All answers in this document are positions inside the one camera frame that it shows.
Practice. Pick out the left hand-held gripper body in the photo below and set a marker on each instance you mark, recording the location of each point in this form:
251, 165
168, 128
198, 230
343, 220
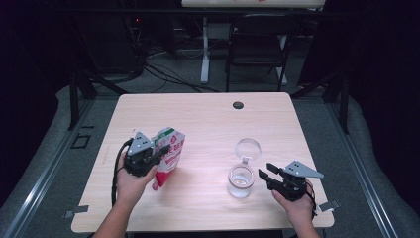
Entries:
140, 160

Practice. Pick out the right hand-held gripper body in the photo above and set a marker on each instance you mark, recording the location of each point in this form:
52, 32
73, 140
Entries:
290, 185

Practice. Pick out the pink and white plastic bag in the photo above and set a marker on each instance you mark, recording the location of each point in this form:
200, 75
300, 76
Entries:
174, 162

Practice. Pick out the glass jar with hinged lid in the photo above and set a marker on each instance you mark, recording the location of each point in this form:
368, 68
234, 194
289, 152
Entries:
240, 183

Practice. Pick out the person's right hand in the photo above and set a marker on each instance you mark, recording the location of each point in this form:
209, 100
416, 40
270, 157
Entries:
298, 211

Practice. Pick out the person's left hand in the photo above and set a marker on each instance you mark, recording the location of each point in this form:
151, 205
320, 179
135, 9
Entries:
130, 190

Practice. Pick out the grey tape piece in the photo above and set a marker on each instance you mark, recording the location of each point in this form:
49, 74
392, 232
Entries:
329, 205
77, 210

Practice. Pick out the round table grommet hole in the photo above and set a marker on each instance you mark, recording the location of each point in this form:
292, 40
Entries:
238, 105

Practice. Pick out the black metal stand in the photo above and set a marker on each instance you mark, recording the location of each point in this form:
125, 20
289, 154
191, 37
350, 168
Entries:
74, 99
344, 105

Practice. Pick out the white table leg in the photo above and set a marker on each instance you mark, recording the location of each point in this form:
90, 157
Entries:
205, 59

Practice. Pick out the black folding chair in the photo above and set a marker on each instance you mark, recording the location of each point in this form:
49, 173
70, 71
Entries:
257, 36

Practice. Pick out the aluminium floor rail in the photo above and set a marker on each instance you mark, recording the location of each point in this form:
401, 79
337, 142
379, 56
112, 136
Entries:
43, 188
363, 178

